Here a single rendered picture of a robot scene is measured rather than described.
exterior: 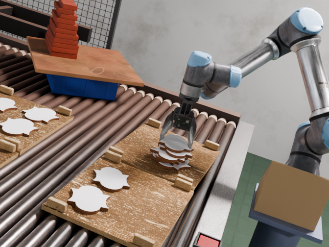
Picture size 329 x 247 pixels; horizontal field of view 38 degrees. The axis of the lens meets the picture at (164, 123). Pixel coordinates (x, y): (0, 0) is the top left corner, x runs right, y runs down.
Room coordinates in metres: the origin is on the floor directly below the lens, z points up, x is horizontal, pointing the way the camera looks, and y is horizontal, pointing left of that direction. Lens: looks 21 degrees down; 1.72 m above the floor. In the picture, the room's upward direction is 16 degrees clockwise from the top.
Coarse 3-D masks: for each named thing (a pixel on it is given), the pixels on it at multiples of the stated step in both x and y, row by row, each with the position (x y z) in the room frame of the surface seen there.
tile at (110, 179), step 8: (104, 168) 1.44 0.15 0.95; (112, 168) 1.45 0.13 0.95; (96, 176) 1.37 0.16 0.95; (104, 176) 1.38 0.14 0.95; (112, 176) 1.40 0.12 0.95; (120, 176) 1.41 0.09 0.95; (128, 176) 1.43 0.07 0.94; (104, 184) 1.33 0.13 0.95; (112, 184) 1.35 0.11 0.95; (120, 184) 1.36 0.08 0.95
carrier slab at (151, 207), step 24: (96, 168) 1.44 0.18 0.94; (120, 168) 1.49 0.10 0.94; (120, 192) 1.34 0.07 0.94; (144, 192) 1.38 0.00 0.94; (168, 192) 1.42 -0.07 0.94; (192, 192) 1.46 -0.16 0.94; (72, 216) 1.14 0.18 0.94; (96, 216) 1.17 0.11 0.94; (120, 216) 1.20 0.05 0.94; (144, 216) 1.24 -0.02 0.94; (168, 216) 1.28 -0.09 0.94; (120, 240) 1.10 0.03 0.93
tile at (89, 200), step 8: (72, 192) 1.25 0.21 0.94; (80, 192) 1.25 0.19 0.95; (88, 192) 1.26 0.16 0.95; (96, 192) 1.28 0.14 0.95; (72, 200) 1.20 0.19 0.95; (80, 200) 1.21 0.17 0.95; (88, 200) 1.22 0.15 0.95; (96, 200) 1.23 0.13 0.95; (104, 200) 1.24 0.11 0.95; (80, 208) 1.17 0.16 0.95; (88, 208) 1.18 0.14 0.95; (96, 208) 1.19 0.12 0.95; (104, 208) 1.21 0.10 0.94
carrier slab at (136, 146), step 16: (144, 128) 1.89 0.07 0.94; (160, 128) 1.94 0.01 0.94; (128, 144) 1.70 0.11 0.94; (144, 144) 1.74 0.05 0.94; (192, 144) 1.87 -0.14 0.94; (128, 160) 1.57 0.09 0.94; (144, 160) 1.60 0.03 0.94; (192, 160) 1.71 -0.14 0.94; (208, 160) 1.76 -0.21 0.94; (160, 176) 1.52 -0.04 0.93; (176, 176) 1.54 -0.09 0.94; (192, 176) 1.58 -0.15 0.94
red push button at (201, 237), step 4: (200, 236) 1.23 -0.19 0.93; (204, 236) 1.23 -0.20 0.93; (200, 240) 1.21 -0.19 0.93; (204, 240) 1.21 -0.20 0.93; (208, 240) 1.22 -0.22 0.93; (212, 240) 1.22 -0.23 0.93; (200, 244) 1.19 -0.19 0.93; (204, 244) 1.19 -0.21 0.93; (208, 244) 1.20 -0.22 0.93; (212, 244) 1.20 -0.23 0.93; (216, 244) 1.21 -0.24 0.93
